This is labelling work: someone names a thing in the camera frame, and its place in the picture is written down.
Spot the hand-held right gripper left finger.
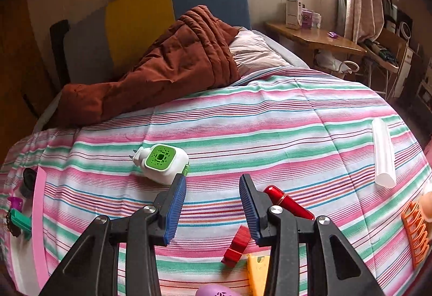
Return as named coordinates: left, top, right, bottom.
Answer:
left=40, top=174, right=188, bottom=296

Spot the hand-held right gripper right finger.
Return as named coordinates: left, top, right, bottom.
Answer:
left=239, top=174, right=385, bottom=296

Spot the red toy block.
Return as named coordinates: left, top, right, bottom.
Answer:
left=221, top=225, right=252, bottom=268

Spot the red lipstick tube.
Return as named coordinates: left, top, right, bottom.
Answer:
left=262, top=185, right=315, bottom=220

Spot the white green soap bottle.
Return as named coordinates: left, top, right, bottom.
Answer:
left=132, top=144, right=190, bottom=186

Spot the yellow block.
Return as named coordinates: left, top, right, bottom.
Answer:
left=246, top=254, right=271, bottom=296

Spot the purple plastic bottle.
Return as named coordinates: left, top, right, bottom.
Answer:
left=195, top=284, right=233, bottom=296

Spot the white tray with pink rim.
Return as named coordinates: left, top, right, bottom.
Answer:
left=0, top=166, right=50, bottom=293

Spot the grey black cylinder brush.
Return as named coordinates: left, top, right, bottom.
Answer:
left=22, top=168, right=38, bottom=197

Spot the green plastic spool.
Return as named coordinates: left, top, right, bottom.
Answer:
left=9, top=208, right=32, bottom=241

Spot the magenta plastic cup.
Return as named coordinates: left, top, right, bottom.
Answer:
left=7, top=196, right=24, bottom=216

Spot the brown pine cone ornament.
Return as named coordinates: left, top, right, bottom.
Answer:
left=6, top=210, right=22, bottom=237

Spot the orange hair claw clip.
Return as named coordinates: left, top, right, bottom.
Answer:
left=401, top=201, right=431, bottom=270

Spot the pink green striped blanket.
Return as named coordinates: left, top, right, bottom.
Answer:
left=0, top=67, right=432, bottom=296

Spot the white foam strip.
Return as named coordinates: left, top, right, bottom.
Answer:
left=371, top=117, right=396, bottom=189

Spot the brown down jacket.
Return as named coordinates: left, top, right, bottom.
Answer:
left=56, top=5, right=250, bottom=128

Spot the pink pillow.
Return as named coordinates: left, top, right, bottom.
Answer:
left=229, top=29, right=292, bottom=78

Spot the pale bed sheet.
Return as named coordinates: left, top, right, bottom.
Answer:
left=251, top=29, right=309, bottom=69

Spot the white plastic bag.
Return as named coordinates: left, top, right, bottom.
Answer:
left=314, top=50, right=345, bottom=72

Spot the peach round object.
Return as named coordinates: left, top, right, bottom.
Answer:
left=421, top=191, right=432, bottom=216

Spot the wooden bedside desk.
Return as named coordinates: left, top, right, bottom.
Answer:
left=264, top=21, right=367, bottom=55

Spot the grey yellow blue headboard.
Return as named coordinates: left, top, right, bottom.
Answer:
left=64, top=0, right=252, bottom=84

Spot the white carton box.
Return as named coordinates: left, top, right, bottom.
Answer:
left=285, top=0, right=303, bottom=30

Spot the dark folded umbrella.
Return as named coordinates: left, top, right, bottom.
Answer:
left=366, top=40, right=399, bottom=64

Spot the wooden chair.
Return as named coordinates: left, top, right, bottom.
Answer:
left=358, top=28, right=410, bottom=97

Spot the cluttered shelf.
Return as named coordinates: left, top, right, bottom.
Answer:
left=381, top=0, right=432, bottom=104

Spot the white looped cord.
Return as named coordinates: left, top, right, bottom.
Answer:
left=337, top=60, right=360, bottom=76

